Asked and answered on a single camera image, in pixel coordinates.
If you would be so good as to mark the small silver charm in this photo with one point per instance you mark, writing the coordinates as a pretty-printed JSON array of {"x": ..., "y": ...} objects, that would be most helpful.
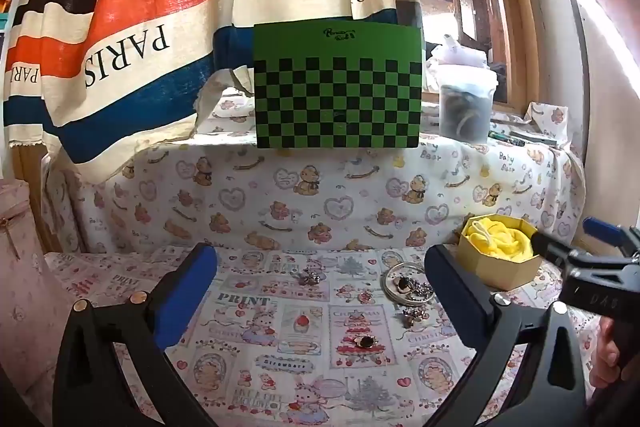
[{"x": 414, "y": 315}]

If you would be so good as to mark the baby bear print cloth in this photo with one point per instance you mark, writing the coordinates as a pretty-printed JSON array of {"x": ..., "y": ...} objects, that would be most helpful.
[{"x": 218, "y": 187}]

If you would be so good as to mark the striped Paris curtain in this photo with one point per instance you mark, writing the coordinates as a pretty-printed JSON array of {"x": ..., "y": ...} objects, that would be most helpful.
[{"x": 94, "y": 81}]

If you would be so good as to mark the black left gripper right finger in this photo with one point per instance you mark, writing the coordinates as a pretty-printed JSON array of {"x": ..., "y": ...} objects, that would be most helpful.
[{"x": 549, "y": 388}]

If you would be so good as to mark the hexagonal cardboard jewelry box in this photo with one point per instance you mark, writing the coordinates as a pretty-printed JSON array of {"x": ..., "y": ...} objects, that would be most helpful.
[{"x": 496, "y": 273}]

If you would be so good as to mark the silver chain jewelry pile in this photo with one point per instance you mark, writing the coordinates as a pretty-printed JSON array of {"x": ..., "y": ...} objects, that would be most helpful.
[{"x": 413, "y": 293}]

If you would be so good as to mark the wooden window frame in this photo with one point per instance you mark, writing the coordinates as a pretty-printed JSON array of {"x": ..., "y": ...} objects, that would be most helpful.
[{"x": 505, "y": 6}]

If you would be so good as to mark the translucent plastic bucket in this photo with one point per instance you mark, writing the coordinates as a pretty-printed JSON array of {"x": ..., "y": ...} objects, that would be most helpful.
[{"x": 466, "y": 95}]

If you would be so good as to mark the person's right hand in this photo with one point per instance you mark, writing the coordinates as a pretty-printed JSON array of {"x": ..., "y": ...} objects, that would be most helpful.
[{"x": 606, "y": 368}]

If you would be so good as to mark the pink white plastic bag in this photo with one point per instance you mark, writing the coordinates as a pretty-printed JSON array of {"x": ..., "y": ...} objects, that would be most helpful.
[{"x": 450, "y": 56}]

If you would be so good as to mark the green black checkered box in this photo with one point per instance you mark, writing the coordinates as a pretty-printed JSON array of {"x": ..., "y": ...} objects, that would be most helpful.
[{"x": 337, "y": 84}]

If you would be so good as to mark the silver crystal earring cluster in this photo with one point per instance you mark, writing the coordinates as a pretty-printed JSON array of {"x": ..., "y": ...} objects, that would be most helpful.
[{"x": 309, "y": 277}]

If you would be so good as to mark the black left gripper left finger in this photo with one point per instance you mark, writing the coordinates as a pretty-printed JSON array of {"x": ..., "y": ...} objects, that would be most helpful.
[{"x": 90, "y": 388}]

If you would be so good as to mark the grey remote control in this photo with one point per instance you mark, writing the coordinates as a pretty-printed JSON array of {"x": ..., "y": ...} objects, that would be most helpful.
[{"x": 534, "y": 138}]

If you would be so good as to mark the small black green lighter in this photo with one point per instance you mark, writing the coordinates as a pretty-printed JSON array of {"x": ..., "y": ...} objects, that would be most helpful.
[{"x": 500, "y": 137}]

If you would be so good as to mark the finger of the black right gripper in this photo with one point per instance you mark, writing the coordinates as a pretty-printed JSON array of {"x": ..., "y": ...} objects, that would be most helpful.
[
  {"x": 555, "y": 251},
  {"x": 607, "y": 231}
]

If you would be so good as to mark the strawberry print table cloth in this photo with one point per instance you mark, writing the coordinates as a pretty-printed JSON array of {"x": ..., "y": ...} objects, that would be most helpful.
[{"x": 261, "y": 350}]

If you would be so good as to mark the yellow cloth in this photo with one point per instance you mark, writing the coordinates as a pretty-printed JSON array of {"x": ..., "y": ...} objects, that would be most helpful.
[{"x": 492, "y": 238}]

